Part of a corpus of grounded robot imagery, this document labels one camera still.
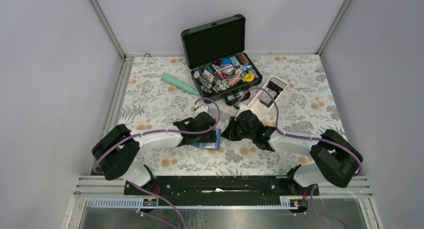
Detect purple cable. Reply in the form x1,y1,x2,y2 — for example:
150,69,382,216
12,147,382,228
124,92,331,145
235,86,364,175
92,97,222,175

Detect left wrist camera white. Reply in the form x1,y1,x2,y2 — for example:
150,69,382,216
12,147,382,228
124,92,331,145
194,105,209,116

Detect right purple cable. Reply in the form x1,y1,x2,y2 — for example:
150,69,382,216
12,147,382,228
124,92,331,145
235,86,364,175

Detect blue leather card holder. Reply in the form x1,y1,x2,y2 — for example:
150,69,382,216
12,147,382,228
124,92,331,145
191,128,222,151

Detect mint green cylindrical device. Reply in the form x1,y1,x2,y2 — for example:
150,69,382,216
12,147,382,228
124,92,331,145
161,73,200,96

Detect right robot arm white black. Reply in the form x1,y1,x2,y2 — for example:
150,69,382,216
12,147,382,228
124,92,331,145
221,110,363,195

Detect white plastic card tray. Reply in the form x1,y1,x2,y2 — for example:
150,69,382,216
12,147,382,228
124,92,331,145
247,75,289,120

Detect silver VIP card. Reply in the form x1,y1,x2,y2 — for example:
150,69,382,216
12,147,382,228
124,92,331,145
259,90,277,108

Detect slotted cable duct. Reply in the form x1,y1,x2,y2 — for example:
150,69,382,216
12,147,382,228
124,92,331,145
85,196,298,210

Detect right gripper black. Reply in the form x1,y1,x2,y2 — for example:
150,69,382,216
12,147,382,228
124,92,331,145
222,116,255,142

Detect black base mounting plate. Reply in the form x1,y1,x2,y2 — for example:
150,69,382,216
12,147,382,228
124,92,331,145
123,174,318,205

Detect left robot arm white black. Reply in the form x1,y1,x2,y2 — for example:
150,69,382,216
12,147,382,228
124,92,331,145
91,111,217,195

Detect black poker chip case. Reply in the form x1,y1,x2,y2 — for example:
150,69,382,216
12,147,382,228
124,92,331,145
180,14,263,101

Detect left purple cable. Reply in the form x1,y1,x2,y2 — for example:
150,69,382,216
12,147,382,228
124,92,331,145
92,97,222,175

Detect yellow round chip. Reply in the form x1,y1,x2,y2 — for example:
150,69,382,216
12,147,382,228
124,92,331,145
243,73,255,83

